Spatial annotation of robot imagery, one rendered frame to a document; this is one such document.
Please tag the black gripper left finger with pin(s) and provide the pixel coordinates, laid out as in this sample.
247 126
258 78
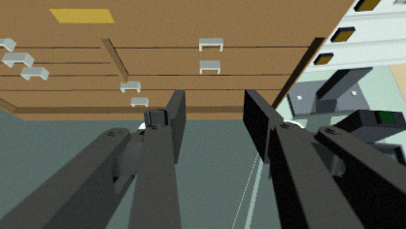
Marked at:
83 194

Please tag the brown wooden chest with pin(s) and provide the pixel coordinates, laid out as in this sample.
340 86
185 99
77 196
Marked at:
155 46

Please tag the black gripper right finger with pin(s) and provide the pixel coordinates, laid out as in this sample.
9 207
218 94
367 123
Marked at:
373 187

